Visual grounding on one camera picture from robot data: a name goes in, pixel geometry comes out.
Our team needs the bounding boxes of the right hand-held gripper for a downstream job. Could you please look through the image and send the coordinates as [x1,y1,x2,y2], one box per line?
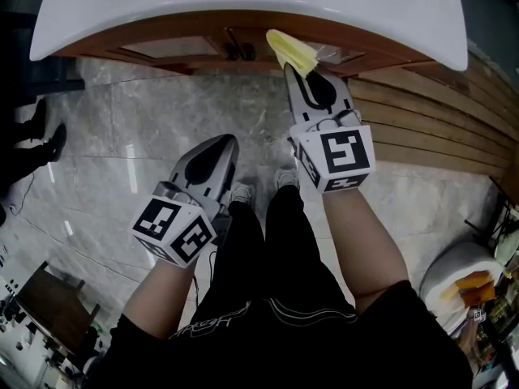
[283,64,376,194]

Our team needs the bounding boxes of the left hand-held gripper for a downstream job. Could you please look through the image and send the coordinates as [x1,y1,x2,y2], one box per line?
[131,135,239,267]

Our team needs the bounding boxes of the wooden cabinet door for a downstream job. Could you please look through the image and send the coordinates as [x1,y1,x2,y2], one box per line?
[238,24,406,76]
[105,26,238,72]

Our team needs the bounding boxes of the yellow cloth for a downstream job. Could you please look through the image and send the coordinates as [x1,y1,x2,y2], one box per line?
[265,28,318,76]

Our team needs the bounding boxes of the person's left forearm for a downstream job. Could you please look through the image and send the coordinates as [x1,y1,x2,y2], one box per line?
[123,253,204,340]

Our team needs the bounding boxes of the person's right forearm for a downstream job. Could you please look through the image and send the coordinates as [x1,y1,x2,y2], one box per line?
[322,186,409,310]

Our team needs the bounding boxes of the wooden vanity cabinet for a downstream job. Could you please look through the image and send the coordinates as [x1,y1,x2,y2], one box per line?
[48,10,441,79]

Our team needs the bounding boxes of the person's left white shoe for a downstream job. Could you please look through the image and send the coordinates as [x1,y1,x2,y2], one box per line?
[230,182,255,204]

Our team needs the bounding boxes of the person's white shoe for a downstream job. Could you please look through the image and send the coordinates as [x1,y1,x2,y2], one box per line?
[230,182,255,204]
[275,168,300,190]

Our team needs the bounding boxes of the person's right white shoe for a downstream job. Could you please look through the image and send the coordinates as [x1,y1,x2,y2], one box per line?
[275,168,300,190]

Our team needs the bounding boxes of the wooden slatted panel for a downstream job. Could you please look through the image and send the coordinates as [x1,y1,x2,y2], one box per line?
[346,41,519,194]

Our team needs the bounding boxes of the person's black trousers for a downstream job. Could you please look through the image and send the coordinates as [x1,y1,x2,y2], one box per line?
[194,184,358,331]

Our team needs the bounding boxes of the dark wooden chair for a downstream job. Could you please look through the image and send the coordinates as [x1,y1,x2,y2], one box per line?
[15,261,101,356]

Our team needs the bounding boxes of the person's black t-shirt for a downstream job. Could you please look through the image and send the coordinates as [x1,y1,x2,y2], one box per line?
[87,280,475,389]

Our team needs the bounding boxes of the black metal rack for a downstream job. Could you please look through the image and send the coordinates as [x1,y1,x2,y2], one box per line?
[465,176,519,250]

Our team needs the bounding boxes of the orange cushion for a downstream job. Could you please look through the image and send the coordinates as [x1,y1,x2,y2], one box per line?
[456,269,496,303]

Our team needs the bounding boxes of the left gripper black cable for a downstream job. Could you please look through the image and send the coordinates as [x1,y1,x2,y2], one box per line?
[193,249,217,311]

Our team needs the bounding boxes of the thin black floor cable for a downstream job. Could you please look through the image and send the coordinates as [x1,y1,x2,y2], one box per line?
[7,172,37,218]

